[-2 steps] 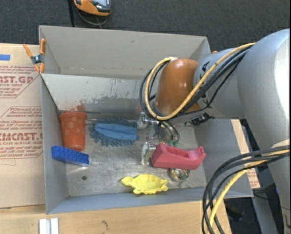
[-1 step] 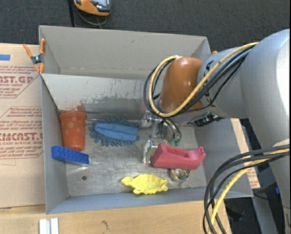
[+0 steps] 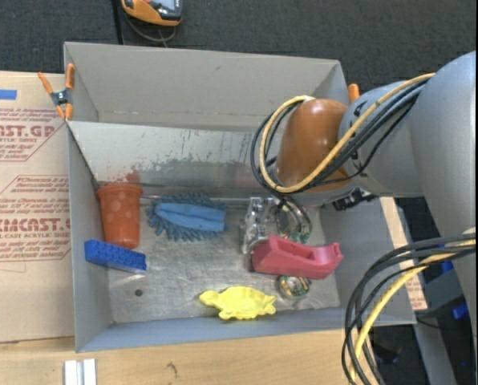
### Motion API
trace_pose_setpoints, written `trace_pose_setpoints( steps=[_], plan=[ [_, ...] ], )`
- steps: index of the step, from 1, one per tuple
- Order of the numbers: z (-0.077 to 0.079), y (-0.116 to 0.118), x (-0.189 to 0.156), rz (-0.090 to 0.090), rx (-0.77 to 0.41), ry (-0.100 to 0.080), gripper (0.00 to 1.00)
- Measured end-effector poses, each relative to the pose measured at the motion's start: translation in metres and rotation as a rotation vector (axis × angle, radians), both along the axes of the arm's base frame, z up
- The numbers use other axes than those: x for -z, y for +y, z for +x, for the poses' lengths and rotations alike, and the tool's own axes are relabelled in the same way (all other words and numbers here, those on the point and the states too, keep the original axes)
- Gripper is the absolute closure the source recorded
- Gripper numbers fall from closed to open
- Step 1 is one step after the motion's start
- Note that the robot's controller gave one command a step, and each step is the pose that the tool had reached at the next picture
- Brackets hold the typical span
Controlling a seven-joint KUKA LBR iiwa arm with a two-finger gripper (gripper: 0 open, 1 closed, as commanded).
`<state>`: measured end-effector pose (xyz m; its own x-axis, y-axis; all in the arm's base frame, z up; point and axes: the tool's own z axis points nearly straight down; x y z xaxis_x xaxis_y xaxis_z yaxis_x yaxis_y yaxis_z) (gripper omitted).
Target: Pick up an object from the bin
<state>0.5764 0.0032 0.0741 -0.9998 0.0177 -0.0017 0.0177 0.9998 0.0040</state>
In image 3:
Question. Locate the black cylinder on white bracket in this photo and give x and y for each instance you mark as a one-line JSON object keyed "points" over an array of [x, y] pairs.
{"points": [[349, 201]]}

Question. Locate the brown cardboard board red print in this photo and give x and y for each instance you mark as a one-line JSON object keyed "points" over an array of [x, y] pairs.
{"points": [[30, 199]]}

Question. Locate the blue flat block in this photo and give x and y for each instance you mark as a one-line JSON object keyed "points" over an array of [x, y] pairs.
{"points": [[114, 255]]}

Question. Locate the orange plastic cup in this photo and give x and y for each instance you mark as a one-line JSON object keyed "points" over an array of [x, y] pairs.
{"points": [[119, 219]]}

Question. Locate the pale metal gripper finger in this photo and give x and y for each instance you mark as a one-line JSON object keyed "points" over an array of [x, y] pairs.
{"points": [[256, 211], [250, 239]]}

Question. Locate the red tape dispenser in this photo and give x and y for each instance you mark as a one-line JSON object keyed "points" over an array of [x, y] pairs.
{"points": [[291, 259]]}

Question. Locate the yellow toy turtle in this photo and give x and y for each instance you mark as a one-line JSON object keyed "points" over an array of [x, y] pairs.
{"points": [[239, 303]]}

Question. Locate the grey metal bin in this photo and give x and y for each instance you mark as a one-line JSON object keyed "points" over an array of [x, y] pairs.
{"points": [[191, 271]]}

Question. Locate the clear round glass thing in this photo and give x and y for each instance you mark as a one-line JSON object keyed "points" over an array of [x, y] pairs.
{"points": [[293, 287]]}

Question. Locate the blue microfibre duster cloth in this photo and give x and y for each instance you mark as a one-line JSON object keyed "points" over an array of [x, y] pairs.
{"points": [[191, 217]]}

